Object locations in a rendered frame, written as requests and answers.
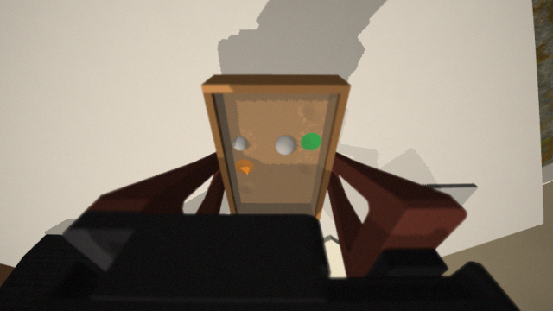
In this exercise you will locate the wooden ball-in-hole puzzle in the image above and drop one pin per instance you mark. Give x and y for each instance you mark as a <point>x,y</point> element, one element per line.
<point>276,137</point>

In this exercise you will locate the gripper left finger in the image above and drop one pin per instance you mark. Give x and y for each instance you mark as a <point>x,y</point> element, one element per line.
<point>167,192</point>

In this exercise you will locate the beige flat square board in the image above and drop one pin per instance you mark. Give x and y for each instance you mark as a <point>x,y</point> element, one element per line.
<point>334,257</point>

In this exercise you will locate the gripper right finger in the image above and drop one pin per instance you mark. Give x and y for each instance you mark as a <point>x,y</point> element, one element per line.
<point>403,214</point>

